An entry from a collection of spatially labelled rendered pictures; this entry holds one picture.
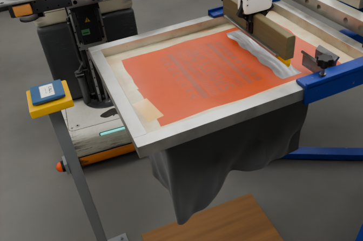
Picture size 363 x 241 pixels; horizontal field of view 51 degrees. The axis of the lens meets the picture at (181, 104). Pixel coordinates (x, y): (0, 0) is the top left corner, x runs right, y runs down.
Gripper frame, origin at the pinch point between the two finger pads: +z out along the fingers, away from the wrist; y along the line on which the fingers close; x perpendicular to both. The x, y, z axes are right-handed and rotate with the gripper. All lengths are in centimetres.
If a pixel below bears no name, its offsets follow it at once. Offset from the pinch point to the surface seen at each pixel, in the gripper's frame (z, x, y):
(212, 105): 9.8, 19.5, 25.7
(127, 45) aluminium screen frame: 8.3, -24.8, 37.3
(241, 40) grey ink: 9.7, -8.9, -0.6
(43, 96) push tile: 9, -9, 69
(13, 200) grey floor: 107, -71, 107
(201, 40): 10.2, -17.5, 11.2
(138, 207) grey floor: 106, -34, 46
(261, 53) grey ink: 9.2, 3.4, -1.0
